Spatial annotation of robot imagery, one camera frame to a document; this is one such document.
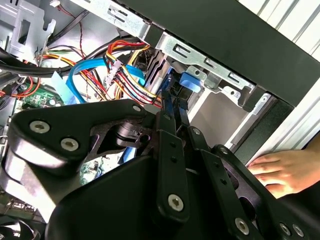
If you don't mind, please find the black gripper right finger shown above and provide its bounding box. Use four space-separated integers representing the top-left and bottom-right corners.
176 98 310 240

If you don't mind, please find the hard disk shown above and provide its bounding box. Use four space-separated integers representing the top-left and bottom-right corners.
144 48 202 112

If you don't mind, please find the bare person hand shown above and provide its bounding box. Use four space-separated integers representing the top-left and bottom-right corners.
248 141 320 200

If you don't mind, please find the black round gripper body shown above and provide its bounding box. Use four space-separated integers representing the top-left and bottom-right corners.
46 154 226 240

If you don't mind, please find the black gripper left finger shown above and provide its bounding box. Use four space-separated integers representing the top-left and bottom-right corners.
0 92 191 225

